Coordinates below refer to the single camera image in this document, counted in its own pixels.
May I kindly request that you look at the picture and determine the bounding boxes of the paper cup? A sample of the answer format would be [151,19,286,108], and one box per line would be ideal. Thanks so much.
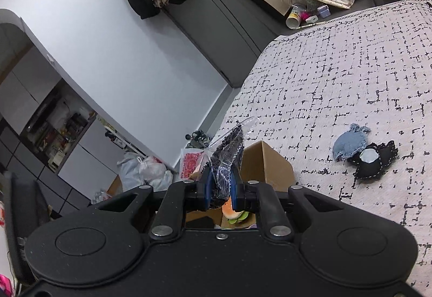
[285,5,306,30]

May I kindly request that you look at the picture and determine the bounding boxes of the clear plastic bag of black items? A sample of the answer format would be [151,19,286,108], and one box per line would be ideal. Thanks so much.
[202,116,261,210]

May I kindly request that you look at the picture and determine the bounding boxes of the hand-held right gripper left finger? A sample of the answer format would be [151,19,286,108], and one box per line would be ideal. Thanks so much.
[89,175,214,240]

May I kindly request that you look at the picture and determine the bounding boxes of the small black tripod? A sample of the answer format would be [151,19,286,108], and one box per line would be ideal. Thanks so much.
[185,130,211,143]

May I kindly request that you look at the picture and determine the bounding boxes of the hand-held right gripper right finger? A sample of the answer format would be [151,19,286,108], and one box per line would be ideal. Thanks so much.
[231,175,368,240]

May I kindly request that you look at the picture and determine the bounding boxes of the brown cardboard box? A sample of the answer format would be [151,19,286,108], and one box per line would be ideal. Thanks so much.
[184,141,295,230]

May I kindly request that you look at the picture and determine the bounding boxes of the grey door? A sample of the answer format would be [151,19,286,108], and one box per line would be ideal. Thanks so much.
[162,0,291,88]

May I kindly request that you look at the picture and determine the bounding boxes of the black felt fabric piece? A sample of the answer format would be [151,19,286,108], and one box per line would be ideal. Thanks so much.
[347,140,398,180]

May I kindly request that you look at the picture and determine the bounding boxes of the blue denim fabric pouch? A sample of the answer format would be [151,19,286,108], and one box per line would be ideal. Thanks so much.
[332,123,371,162]

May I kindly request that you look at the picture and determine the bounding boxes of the grey white plastic bags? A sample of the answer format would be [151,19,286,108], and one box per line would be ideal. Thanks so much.
[116,152,174,193]

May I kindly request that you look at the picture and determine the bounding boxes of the red white printed bag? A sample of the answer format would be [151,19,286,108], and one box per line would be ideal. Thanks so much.
[180,147,206,180]

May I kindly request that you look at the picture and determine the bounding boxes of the white cabinet with open shelf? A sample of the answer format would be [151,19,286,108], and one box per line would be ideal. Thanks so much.
[0,8,142,217]

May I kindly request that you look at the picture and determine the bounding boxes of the blue plush slipper with burger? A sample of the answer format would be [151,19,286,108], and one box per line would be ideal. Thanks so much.
[221,197,252,226]

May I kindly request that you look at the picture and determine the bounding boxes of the thin light stick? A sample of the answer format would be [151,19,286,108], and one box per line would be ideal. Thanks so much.
[297,21,333,30]

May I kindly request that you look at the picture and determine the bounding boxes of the white black patterned bed blanket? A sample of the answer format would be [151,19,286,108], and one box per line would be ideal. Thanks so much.
[211,0,432,296]

